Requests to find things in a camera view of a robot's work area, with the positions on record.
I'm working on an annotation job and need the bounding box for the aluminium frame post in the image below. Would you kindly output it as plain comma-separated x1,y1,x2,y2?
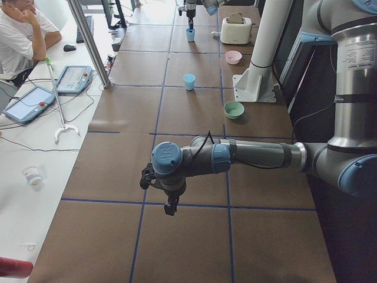
67,0,111,88

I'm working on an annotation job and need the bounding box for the reacher grabber stick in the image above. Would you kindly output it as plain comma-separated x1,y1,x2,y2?
45,57,80,144

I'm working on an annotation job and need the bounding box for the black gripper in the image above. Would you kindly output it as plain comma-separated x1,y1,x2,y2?
186,2,196,30
162,179,186,216

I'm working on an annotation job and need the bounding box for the paper cup on side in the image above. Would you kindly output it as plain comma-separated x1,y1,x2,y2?
22,166,42,186

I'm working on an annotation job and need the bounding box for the teach pendant far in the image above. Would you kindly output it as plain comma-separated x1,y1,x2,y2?
55,65,92,96

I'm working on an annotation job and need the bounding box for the seated person white shirt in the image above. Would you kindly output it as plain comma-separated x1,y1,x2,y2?
1,1,62,87

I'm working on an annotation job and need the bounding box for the pink bowl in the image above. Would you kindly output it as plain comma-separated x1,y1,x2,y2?
225,50,242,65

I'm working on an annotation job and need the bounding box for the black keyboard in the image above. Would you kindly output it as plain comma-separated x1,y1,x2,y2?
75,15,94,44

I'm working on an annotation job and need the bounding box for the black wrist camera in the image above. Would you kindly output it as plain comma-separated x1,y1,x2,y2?
139,163,156,190
178,5,187,17

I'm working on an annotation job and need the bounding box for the black computer mouse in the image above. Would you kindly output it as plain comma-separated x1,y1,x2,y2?
63,44,77,52

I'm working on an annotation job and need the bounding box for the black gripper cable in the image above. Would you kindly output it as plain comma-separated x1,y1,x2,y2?
194,129,215,157

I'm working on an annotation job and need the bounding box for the cream toaster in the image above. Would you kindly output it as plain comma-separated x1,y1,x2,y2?
220,17,252,44

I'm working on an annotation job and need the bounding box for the light blue cup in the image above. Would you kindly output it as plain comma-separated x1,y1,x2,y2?
183,74,196,91
186,28,195,42

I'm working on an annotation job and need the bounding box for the teach pendant near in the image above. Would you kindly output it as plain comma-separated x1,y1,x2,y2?
2,86,55,123

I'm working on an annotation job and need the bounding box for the black monitor stand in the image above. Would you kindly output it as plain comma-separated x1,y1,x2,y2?
101,0,127,30

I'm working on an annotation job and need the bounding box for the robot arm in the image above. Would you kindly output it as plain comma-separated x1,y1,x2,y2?
140,1,376,215
180,0,228,30

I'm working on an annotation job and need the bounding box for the red cylinder object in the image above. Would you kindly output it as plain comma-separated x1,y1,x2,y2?
1,257,34,279

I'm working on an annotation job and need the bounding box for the teach pendant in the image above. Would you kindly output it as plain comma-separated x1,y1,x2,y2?
2,86,55,123
55,65,92,96

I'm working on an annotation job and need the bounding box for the brown paper table cover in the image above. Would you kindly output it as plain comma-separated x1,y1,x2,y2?
27,4,338,283

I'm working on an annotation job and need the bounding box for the toast slice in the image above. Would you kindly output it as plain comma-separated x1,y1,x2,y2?
229,12,243,24

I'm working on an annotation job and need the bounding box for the green bowl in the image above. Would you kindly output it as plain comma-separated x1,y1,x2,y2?
223,101,244,120

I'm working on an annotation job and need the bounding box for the white column stand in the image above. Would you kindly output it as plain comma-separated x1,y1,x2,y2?
233,0,293,103

